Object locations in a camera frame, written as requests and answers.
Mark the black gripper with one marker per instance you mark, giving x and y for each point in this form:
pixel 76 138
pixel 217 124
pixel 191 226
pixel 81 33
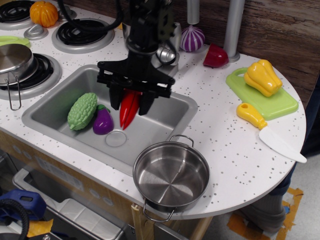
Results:
pixel 136 73

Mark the red toy chili pepper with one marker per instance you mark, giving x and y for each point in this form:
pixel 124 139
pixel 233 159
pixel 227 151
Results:
pixel 129 106

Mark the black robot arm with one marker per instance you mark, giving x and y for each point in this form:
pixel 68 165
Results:
pixel 151 11

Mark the purple toy eggplant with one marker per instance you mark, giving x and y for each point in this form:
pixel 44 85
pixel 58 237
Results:
pixel 103 123

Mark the grey toy sink basin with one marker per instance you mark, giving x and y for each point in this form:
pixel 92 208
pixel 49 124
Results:
pixel 119 148

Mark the silver toy faucet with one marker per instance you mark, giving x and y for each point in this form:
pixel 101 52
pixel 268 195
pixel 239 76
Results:
pixel 167 56

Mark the green toy bitter gourd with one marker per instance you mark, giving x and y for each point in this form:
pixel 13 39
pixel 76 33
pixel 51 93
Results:
pixel 82 111

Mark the purple striped toy onion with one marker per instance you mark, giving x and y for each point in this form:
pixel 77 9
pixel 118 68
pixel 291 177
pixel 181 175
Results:
pixel 192 39

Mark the front left stove burner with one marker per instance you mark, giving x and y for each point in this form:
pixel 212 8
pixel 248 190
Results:
pixel 46 77

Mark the stove burner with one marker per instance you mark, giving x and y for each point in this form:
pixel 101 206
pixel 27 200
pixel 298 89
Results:
pixel 46 77
pixel 71 40
pixel 15 15

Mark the back right stove burner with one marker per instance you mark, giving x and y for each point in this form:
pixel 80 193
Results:
pixel 71 40

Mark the dark red toy vegetable half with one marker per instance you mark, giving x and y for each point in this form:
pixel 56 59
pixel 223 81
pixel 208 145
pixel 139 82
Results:
pixel 216 57

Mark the grey support pole middle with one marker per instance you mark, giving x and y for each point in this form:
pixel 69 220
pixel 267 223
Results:
pixel 193 12

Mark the grey support pole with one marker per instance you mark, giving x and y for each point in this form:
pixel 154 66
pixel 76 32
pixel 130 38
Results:
pixel 193 12
pixel 233 26

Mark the silver stove knob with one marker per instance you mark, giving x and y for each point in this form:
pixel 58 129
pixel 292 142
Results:
pixel 36 32

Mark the orange toy pumpkin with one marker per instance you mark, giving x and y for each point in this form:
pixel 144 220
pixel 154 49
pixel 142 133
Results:
pixel 44 13

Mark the wooden toy kitchen cabinet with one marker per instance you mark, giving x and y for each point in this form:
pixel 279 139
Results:
pixel 41 173

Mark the yellow toy bell pepper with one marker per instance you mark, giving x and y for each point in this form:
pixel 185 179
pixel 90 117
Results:
pixel 262 77

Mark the grey support pole right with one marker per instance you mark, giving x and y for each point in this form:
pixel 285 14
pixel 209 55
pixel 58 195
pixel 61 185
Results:
pixel 233 26

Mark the green toy plate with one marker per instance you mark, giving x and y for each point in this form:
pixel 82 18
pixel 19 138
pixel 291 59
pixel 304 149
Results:
pixel 7 40

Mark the back left stove burner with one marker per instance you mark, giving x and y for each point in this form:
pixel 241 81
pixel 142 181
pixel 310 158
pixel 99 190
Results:
pixel 15 15

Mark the blue clamp tool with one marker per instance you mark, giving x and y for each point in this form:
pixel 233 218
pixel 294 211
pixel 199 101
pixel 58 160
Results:
pixel 29 202

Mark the green toy cutting board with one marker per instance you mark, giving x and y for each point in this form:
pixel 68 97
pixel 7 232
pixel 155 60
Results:
pixel 275 106

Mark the person leg with grey sock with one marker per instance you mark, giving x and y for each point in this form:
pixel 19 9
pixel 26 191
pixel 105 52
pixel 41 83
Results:
pixel 268 213

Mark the steel pot with handles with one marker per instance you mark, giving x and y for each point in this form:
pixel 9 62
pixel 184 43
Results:
pixel 171 176

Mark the yellow handled toy knife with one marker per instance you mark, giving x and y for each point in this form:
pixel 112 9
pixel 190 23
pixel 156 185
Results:
pixel 269 137

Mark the steel pan with wire handle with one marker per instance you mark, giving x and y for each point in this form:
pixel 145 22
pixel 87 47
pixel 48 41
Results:
pixel 17 63

